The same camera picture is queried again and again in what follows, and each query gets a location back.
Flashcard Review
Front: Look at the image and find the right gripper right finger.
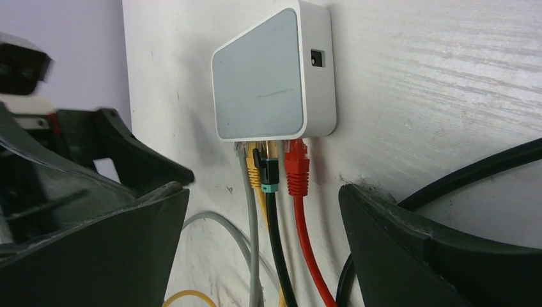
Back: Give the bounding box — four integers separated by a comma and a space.
338, 184, 541, 306

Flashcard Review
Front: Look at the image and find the white network switch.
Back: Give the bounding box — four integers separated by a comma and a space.
211, 1, 337, 142

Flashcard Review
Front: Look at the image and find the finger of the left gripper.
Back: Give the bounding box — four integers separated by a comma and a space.
56, 108, 195, 194

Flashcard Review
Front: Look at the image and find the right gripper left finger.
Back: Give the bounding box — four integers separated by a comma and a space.
1, 104, 190, 306

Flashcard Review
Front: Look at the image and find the black ethernet cable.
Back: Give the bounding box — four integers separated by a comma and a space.
252, 138, 542, 307

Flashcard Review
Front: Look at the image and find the red ethernet cable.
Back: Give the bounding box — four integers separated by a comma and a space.
283, 139, 339, 307

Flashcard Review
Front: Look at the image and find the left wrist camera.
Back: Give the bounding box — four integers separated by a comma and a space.
1, 32, 54, 130

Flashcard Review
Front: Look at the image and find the yellow ethernet cable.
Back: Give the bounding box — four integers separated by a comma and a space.
162, 141, 288, 307

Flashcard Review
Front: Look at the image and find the grey ethernet cable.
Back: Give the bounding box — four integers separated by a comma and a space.
182, 141, 293, 307

